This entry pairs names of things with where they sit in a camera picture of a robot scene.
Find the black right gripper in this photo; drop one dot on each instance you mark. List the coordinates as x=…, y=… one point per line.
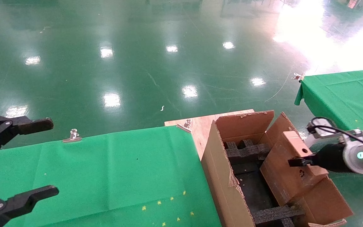
x=329, y=157

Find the small brown cardboard box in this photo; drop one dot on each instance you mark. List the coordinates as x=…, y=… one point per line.
x=282, y=176

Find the large open cardboard carton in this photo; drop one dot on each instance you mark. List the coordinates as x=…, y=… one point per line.
x=219, y=176

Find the silver binder clip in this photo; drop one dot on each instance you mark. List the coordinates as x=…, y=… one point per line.
x=72, y=137
x=185, y=125
x=298, y=76

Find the green table cloth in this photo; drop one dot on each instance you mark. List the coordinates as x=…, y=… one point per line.
x=106, y=173
x=342, y=94

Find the grey metal camera bracket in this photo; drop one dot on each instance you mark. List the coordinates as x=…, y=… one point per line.
x=326, y=135

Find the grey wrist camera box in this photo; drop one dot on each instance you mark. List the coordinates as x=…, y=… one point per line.
x=318, y=123

